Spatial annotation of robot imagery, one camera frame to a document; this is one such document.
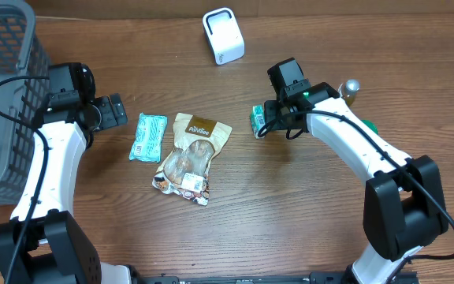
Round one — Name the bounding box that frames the small green white carton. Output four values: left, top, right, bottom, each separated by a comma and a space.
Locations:
250, 105, 266, 139

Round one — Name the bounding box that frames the teal wet wipes pack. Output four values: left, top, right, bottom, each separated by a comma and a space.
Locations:
128, 113, 168, 163

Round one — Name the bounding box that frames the yellow liquid bottle silver cap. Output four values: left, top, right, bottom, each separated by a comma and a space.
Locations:
338, 79, 360, 107

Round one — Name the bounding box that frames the green lid white jar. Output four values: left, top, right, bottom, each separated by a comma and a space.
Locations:
362, 119, 378, 135

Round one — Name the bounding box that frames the brown snack pouch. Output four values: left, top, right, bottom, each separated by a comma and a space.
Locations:
152, 113, 232, 206

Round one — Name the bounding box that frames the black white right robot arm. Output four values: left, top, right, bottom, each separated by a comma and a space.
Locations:
255, 79, 452, 283

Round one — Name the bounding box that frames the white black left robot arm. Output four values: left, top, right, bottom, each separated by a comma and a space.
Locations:
0, 91, 137, 283

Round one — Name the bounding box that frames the grey plastic mesh basket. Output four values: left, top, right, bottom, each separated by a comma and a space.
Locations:
0, 0, 50, 204

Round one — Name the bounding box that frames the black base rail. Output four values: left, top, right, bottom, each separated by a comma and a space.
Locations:
132, 270, 421, 284

